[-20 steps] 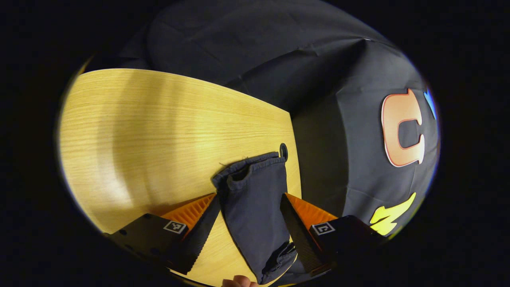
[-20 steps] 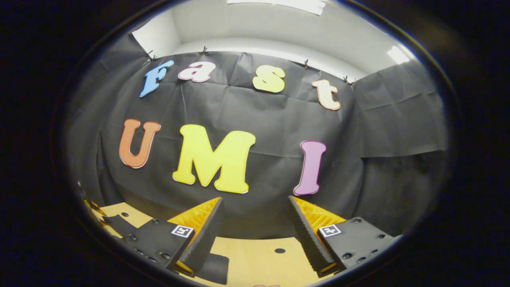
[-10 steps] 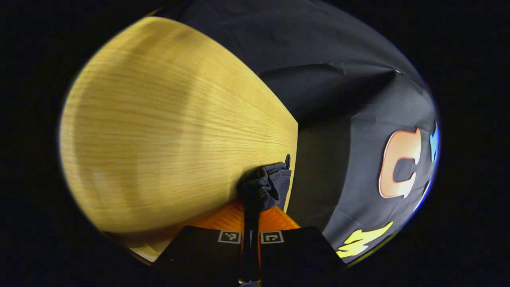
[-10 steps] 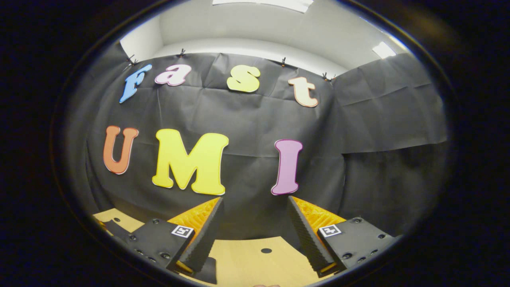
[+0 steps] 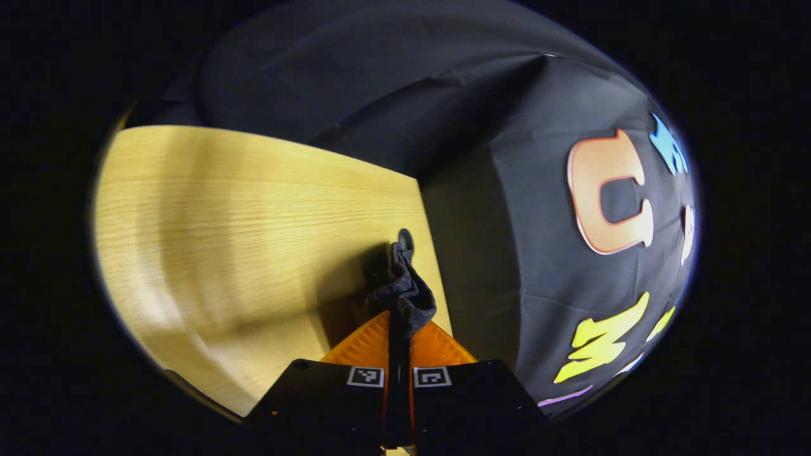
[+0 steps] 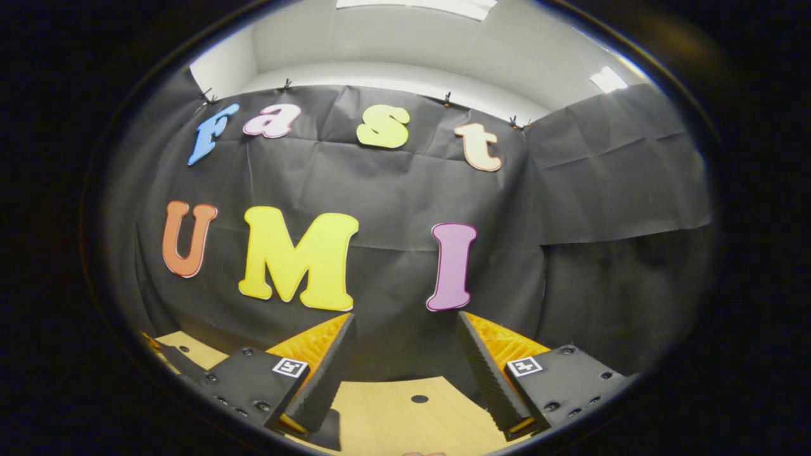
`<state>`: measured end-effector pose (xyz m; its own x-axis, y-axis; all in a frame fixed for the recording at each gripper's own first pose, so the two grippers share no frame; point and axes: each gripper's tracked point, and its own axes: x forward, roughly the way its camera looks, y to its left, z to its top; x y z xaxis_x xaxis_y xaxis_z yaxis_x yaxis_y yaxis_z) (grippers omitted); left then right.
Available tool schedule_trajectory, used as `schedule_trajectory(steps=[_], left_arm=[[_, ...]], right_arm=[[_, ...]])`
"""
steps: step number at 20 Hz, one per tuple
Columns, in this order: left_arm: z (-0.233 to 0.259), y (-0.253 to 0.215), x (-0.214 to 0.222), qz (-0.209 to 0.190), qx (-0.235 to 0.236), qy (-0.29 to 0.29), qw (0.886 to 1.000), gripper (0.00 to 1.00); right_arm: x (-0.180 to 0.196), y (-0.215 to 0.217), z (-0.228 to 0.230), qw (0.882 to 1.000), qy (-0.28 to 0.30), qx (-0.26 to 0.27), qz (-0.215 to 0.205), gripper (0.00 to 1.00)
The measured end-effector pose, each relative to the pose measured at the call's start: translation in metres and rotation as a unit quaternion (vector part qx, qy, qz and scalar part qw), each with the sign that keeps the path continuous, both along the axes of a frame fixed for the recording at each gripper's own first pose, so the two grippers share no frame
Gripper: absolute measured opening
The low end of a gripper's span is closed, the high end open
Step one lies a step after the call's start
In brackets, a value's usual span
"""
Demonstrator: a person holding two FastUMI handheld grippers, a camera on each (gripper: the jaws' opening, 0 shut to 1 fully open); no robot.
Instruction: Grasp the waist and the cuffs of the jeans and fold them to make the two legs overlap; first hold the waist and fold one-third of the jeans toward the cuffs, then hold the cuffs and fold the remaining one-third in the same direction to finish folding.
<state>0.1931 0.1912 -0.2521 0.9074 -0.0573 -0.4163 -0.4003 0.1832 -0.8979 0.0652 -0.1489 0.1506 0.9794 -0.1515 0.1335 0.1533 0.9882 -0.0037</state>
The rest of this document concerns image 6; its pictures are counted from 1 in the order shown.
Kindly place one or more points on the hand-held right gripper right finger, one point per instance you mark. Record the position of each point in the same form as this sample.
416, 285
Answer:
485, 380

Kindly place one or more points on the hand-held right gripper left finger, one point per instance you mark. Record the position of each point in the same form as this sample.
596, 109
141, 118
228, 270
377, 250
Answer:
326, 373

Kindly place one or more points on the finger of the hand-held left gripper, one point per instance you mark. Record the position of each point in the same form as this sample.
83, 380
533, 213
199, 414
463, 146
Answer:
152, 345

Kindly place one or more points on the black backdrop cloth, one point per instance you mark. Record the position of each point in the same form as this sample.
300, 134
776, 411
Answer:
380, 183

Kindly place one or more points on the square ceiling light panel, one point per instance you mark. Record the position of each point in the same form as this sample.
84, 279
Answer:
608, 80

